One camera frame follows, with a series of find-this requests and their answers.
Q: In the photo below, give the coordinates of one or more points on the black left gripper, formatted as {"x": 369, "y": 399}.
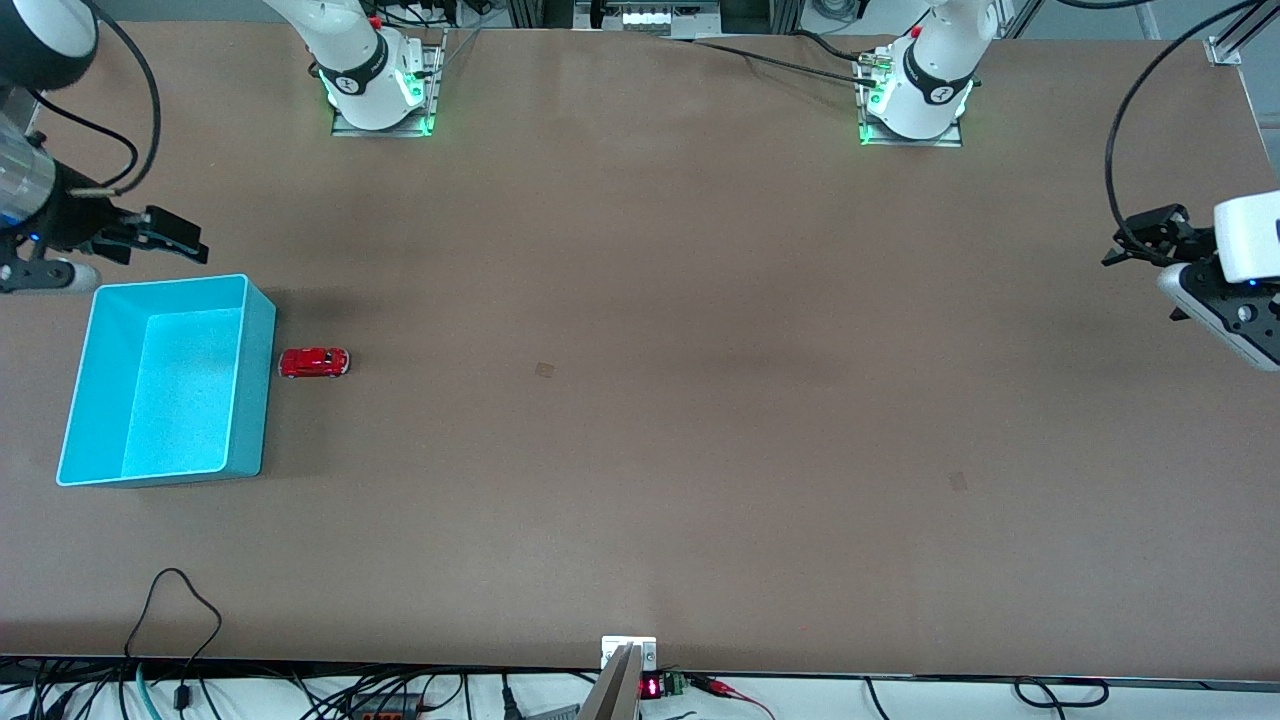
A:
{"x": 1185, "y": 240}

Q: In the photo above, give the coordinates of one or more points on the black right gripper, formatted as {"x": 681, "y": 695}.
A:
{"x": 77, "y": 220}

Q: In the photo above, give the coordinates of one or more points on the red beetle toy car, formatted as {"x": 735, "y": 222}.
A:
{"x": 313, "y": 362}

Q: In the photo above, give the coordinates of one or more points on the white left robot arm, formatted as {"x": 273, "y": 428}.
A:
{"x": 930, "y": 80}

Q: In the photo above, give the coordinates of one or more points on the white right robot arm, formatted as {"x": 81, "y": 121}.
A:
{"x": 360, "y": 70}

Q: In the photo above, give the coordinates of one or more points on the blue plastic box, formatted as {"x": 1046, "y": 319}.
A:
{"x": 185, "y": 390}

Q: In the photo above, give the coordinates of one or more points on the dark power strip orange switches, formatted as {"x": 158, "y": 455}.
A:
{"x": 385, "y": 705}

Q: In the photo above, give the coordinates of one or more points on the aluminium rack structure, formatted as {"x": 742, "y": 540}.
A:
{"x": 650, "y": 15}

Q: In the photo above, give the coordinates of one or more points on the red LED display module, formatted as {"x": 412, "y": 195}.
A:
{"x": 652, "y": 687}

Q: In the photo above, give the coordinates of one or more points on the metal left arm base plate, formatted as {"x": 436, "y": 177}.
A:
{"x": 950, "y": 140}

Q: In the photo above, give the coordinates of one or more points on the aluminium frame profile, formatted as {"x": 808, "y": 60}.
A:
{"x": 1235, "y": 40}

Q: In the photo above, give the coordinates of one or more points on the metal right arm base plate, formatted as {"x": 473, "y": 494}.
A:
{"x": 428, "y": 105}

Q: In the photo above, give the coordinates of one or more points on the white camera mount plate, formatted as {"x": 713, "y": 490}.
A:
{"x": 612, "y": 648}

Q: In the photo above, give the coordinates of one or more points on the grey camera mount beam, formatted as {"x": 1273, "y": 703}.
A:
{"x": 615, "y": 690}

